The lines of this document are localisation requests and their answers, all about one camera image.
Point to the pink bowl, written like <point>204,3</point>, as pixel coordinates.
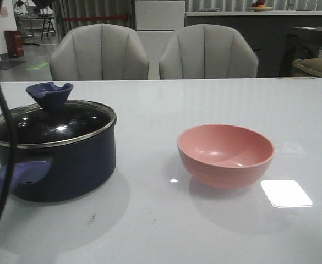
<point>225,156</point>

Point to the glass lid with blue knob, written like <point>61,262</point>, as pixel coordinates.
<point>55,120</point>

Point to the right grey upholstered chair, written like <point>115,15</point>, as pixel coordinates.
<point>206,51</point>

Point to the grey upholstered chair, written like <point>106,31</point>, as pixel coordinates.
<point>206,51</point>
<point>99,52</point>

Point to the left grey upholstered chair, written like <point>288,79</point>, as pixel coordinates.
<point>99,52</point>

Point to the white refrigerator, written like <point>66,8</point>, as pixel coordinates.
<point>155,22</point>

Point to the dark blue saucepan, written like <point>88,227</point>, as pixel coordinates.
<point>64,172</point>

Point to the red belt barrier stanchion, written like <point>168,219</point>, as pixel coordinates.
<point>67,23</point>

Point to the grey kitchen counter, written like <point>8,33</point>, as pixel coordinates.
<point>265,31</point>

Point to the grey pleated curtain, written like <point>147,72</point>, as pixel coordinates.
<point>93,7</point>

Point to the fruit plate on counter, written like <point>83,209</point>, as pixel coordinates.
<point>260,6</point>

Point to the dark washing machine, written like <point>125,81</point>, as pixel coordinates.
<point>301,43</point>

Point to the red trash bin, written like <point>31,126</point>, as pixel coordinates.
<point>13,43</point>

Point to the tan cushion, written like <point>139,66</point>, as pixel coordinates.
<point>309,67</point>

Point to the background work table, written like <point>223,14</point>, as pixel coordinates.
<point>28,24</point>

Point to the dark floor mat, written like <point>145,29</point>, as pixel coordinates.
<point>6,65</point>

